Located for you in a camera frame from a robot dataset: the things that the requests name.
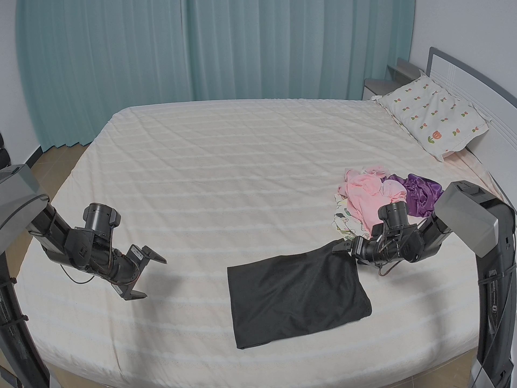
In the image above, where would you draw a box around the blue-green curtain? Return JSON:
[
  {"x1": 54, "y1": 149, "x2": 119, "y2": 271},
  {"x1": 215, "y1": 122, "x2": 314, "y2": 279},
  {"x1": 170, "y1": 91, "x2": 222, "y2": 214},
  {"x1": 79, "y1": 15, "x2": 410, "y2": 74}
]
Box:
[{"x1": 16, "y1": 0, "x2": 417, "y2": 153}]

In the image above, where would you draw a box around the black cable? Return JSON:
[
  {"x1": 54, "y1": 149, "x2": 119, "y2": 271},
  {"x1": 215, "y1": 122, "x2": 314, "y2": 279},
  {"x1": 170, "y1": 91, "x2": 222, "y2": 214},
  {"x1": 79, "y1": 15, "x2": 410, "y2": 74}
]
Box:
[
  {"x1": 0, "y1": 194, "x2": 50, "y2": 234},
  {"x1": 378, "y1": 259, "x2": 403, "y2": 278}
]

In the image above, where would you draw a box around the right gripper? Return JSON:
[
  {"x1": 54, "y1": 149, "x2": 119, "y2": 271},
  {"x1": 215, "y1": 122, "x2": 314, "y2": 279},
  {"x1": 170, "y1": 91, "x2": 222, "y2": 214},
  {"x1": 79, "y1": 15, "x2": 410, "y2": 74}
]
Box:
[{"x1": 332, "y1": 236, "x2": 376, "y2": 265}]

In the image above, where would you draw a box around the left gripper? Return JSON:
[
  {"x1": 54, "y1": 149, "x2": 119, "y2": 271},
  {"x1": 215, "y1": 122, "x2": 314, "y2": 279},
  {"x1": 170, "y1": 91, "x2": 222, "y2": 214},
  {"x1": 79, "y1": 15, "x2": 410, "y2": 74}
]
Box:
[{"x1": 106, "y1": 244, "x2": 167, "y2": 301}]

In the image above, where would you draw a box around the purple garment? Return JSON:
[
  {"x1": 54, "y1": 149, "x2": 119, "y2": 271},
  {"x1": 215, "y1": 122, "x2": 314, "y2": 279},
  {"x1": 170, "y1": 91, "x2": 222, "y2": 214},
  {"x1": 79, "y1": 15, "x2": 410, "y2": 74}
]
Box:
[{"x1": 390, "y1": 173, "x2": 444, "y2": 217}]

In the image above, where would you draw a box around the white printed garment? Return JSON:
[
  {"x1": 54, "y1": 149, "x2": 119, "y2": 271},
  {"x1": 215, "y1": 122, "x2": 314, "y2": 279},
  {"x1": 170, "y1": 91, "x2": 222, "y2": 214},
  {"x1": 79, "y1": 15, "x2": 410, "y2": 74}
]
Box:
[{"x1": 332, "y1": 194, "x2": 370, "y2": 237}]

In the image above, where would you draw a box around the black T-shirt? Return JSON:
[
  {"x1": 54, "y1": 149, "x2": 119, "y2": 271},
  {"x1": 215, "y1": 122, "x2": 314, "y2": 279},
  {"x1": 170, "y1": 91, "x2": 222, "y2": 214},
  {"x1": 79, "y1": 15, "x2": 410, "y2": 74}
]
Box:
[{"x1": 227, "y1": 239, "x2": 372, "y2": 350}]

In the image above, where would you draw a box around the grey white bedside table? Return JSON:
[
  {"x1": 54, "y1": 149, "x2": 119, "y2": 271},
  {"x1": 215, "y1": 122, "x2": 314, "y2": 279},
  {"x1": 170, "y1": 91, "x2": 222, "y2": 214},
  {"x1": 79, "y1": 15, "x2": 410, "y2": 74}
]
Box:
[{"x1": 363, "y1": 58, "x2": 425, "y2": 101}]

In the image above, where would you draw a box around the white printed pillow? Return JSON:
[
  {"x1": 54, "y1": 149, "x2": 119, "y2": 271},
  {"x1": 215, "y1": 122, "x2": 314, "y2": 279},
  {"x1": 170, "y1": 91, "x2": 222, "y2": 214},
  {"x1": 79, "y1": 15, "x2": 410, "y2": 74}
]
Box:
[{"x1": 372, "y1": 73, "x2": 490, "y2": 161}]

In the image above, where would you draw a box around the pink garment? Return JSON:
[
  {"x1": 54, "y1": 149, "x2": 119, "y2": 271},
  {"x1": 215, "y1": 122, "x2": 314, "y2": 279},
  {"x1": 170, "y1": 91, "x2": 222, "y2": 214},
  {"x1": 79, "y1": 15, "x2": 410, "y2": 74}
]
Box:
[{"x1": 338, "y1": 167, "x2": 408, "y2": 235}]

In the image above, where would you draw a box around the bed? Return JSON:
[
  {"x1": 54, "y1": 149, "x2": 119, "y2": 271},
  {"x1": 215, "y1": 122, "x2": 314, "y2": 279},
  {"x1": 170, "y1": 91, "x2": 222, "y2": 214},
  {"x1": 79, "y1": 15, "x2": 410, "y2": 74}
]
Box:
[{"x1": 18, "y1": 47, "x2": 517, "y2": 383}]

